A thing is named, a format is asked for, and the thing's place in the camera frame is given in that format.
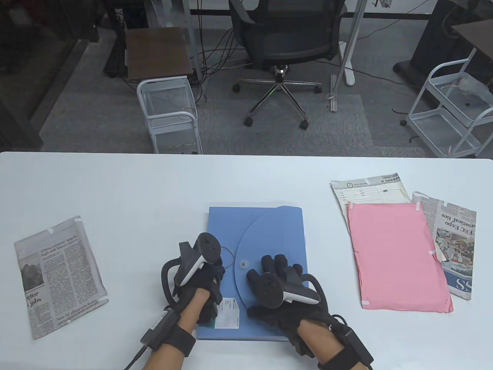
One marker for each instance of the person's left hand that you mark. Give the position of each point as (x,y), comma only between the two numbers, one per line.
(208,277)

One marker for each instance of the person's right hand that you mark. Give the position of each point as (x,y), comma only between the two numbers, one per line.
(285,320)

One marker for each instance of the pink paper material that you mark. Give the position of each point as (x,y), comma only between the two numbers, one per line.
(396,254)

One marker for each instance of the newspaper material with mountain photo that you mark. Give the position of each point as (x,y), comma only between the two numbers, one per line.
(61,277)

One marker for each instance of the printed flowchart paper material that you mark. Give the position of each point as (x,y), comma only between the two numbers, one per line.
(369,190)

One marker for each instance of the newspaper material with blue banner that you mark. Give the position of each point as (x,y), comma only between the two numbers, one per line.
(454,239)

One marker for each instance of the person's left forearm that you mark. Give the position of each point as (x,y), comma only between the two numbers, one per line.
(188,312)

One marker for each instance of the person's right forearm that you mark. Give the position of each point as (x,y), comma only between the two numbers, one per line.
(316,339)

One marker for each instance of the left white black controller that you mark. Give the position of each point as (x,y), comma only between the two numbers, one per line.
(206,246)

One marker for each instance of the white black controller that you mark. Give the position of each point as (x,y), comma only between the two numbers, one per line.
(206,246)
(269,289)

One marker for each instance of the right white black controller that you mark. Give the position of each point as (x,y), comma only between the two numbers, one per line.
(269,289)

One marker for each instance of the brown wooden side table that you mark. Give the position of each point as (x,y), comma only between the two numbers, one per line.
(158,50)

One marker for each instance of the black office chair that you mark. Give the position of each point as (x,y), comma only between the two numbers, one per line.
(289,38)

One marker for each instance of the clear plastic bag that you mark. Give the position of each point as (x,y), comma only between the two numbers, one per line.
(473,88)

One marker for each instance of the dark desk with brown top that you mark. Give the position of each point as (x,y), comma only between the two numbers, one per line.
(431,38)

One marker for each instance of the white desk frame leg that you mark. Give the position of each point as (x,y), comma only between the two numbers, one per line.
(352,38)

